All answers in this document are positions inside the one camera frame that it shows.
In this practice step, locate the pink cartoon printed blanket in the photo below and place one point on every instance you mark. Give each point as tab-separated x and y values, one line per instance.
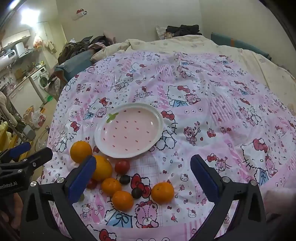
196	92

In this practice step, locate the medium orange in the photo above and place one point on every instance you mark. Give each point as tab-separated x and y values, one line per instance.
79	150

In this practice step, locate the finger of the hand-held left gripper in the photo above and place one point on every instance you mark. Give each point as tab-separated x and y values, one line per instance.
39	157
20	148

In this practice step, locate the folded dark clothes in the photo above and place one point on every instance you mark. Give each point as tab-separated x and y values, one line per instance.
183	30

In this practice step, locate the wall hook decoration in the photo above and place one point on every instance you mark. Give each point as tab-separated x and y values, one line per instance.
81	11

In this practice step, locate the person's left forearm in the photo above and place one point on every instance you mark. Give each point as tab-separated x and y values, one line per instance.
10	213

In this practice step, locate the small green fruit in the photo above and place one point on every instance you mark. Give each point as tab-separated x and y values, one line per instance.
81	197

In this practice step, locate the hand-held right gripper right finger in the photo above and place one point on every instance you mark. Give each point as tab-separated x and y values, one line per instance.
205	179

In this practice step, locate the white plastic bag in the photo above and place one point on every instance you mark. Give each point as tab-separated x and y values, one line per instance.
38	118

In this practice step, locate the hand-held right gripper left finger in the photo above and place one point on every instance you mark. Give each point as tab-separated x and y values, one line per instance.
81	179

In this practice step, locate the white lower cabinet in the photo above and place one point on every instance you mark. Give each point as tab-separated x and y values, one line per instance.
20	92

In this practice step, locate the cream duvet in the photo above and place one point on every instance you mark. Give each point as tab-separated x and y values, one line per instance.
231	46

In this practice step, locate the yellow wooden rack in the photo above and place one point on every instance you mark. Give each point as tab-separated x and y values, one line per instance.
7	139

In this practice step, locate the tangerine with stem dot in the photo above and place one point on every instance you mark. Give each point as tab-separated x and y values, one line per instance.
162	193

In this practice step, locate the beige cloth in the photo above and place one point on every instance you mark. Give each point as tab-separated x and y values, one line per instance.
4	104

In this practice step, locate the white wall cabinet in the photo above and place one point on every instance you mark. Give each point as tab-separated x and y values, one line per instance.
16	37

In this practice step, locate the blue bed frame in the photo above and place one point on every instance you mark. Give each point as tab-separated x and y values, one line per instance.
76	61

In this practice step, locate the printed pillow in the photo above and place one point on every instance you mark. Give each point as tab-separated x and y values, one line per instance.
160	32

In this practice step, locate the large orange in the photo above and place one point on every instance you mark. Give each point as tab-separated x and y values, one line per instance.
104	168

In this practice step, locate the small red tomato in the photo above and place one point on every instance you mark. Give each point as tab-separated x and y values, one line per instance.
93	183

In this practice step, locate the hanging orange bag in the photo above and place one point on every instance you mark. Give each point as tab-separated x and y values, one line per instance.
38	42

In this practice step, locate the pink strawberry-print plate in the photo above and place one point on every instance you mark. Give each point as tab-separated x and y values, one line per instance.
138	129

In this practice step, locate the white washing machine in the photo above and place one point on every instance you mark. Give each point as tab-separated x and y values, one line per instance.
40	80

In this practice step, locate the dark grape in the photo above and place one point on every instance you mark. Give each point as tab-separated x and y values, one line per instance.
136	193
124	179

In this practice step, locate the small tangerine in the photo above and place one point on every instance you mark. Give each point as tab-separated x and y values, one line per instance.
111	186
122	201

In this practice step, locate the teal bed board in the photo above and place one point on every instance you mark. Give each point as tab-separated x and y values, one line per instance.
242	45

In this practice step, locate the pile of dark clothes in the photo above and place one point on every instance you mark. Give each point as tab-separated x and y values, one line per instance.
78	45

